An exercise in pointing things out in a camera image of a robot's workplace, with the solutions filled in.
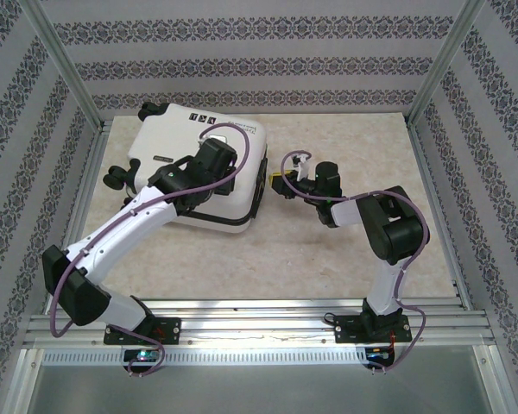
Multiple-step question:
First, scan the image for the white hard-shell suitcase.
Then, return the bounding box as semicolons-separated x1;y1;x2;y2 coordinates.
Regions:
103;101;269;236

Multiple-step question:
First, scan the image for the aluminium side rail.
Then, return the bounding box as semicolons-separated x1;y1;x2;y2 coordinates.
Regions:
407;116;474;310
47;122;109;303

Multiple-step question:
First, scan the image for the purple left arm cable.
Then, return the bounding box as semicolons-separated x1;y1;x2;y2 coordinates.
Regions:
50;122;251;379

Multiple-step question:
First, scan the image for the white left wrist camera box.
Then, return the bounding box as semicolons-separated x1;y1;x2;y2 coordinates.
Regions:
199;132;231;147

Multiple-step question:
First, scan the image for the slotted metal cable duct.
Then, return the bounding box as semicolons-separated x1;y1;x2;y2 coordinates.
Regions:
41;348;368;367

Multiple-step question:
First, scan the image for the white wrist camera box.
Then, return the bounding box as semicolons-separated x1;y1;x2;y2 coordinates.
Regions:
289;153;313;183
199;132;231;147

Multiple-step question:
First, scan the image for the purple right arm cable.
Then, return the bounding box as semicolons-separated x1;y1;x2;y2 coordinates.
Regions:
281;150;431;374

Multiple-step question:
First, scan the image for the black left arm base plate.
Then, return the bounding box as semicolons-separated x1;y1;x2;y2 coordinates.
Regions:
103;317;181;346

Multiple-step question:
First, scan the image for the aluminium corner post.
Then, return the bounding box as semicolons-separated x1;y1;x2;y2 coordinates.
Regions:
19;0;109;130
405;0;490;126

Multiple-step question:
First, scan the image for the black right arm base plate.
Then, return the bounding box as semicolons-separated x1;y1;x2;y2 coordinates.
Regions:
334;314;413;345

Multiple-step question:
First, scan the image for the aluminium mounting rail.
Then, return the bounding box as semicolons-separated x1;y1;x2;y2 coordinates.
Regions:
23;297;497;351

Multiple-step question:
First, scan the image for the grey metal sheet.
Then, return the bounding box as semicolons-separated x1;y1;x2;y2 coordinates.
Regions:
25;366;493;414

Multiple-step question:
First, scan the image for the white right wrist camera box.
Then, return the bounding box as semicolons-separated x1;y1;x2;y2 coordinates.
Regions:
289;153;313;183

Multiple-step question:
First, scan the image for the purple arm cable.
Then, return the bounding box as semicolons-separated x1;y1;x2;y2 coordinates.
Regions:
281;150;431;374
50;122;251;379

